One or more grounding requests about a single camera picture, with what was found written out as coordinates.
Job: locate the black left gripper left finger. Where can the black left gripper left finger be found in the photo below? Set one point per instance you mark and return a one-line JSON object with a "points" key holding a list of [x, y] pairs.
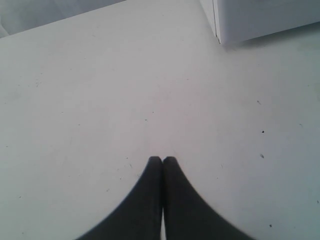
{"points": [[139, 215]]}

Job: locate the white box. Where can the white box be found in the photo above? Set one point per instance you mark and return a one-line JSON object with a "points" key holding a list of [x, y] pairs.
{"points": [[234, 21]]}

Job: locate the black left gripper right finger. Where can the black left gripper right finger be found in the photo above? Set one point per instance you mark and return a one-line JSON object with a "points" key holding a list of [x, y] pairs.
{"points": [[186, 215]]}

